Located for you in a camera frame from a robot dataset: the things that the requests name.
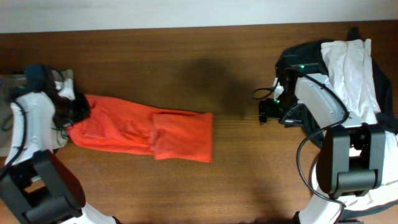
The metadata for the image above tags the red soccer t-shirt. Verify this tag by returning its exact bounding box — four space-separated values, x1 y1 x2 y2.
67 95 213 162

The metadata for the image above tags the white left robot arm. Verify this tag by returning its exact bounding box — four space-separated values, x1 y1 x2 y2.
1 64 120 224

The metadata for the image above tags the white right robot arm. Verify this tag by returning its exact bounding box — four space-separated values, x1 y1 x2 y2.
259 65 386 223

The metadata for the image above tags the black garment right pile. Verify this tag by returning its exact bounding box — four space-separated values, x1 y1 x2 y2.
281 27 397 144

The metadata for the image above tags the beige folded garment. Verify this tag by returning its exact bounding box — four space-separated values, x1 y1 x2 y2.
1 69 75 157

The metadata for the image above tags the white garment right pile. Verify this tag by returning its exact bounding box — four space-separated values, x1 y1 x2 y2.
304 39 397 211

